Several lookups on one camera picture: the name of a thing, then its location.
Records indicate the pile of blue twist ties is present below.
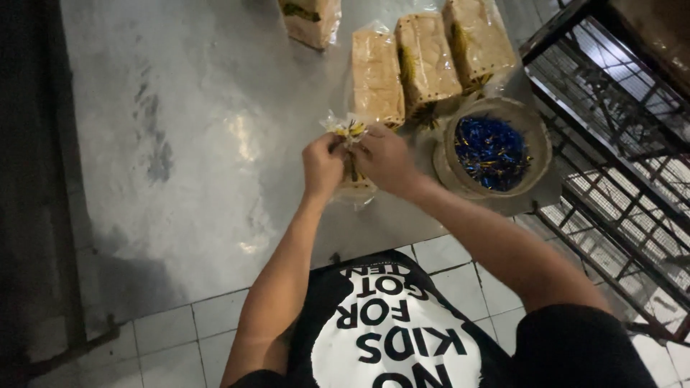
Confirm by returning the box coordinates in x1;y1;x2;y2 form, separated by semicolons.
454;115;533;192

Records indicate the person's black printed shirt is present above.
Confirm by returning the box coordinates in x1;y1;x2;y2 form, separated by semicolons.
229;249;659;388

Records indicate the person's left hand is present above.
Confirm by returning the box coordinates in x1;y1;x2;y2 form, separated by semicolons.
301;133;346;200

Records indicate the black metal wire rack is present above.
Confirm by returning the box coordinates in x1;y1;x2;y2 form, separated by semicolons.
519;0;690;346

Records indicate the person's right hand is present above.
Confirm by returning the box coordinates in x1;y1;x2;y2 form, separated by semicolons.
351;125;426;198

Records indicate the bagged bread loaf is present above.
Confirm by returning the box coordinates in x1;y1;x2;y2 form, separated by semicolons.
442;0;518;92
348;22;406;129
319;110;379;210
277;0;342;51
395;12;463;116

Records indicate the round beige bowl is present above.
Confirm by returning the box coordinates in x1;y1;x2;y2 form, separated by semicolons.
443;97;554;199

